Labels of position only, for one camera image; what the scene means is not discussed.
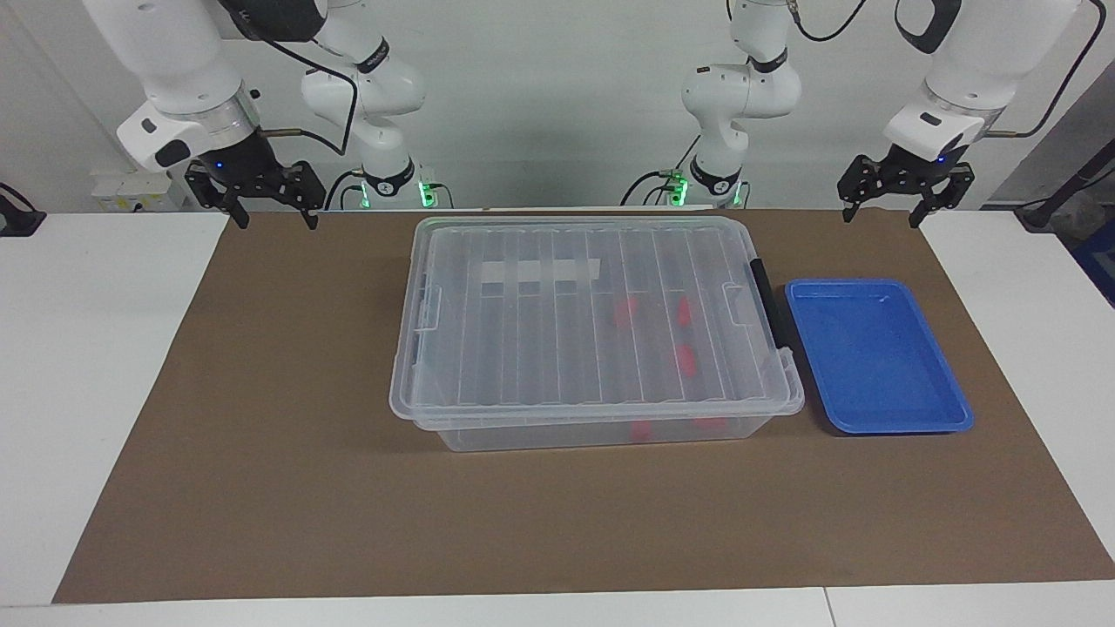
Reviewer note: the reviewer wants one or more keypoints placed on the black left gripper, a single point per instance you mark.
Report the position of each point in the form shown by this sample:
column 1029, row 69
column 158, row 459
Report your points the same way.
column 915, row 170

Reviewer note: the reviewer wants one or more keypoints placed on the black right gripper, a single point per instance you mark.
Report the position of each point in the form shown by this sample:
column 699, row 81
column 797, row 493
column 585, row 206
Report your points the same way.
column 248, row 170

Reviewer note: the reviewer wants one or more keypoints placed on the red plastic block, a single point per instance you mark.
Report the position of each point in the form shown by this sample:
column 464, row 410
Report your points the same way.
column 625, row 312
column 642, row 430
column 685, row 312
column 686, row 360
column 710, row 425

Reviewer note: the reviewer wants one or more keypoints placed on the clear plastic box lid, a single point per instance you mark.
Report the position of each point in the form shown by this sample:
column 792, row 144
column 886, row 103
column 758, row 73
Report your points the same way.
column 540, row 340

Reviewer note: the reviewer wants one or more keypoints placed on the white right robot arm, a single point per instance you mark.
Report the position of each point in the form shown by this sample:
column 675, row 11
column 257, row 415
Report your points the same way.
column 174, row 61

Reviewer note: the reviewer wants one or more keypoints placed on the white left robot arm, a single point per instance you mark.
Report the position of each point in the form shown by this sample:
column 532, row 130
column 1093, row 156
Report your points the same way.
column 976, row 61

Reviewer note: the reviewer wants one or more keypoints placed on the blue plastic tray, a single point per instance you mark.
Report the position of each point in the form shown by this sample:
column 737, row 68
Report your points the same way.
column 880, row 357

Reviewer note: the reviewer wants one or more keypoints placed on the clear plastic storage box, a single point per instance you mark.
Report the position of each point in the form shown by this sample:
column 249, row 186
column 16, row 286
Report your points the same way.
column 540, row 433

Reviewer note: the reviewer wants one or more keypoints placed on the black stand pole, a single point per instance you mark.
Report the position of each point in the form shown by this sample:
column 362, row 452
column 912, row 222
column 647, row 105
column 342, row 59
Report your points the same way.
column 1041, row 218

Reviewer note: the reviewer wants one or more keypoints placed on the blue crate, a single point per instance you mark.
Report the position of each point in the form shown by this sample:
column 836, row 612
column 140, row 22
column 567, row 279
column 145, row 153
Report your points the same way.
column 1099, row 270

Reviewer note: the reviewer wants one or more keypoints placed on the black table clamp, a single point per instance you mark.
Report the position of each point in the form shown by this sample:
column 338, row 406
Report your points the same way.
column 17, row 222

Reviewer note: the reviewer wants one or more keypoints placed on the brown table mat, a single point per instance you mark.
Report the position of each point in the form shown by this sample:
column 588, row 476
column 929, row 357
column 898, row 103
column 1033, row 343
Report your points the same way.
column 261, row 496

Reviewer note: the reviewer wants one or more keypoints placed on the white wall socket box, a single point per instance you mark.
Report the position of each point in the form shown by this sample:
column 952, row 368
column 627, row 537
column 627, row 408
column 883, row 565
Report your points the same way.
column 131, row 192

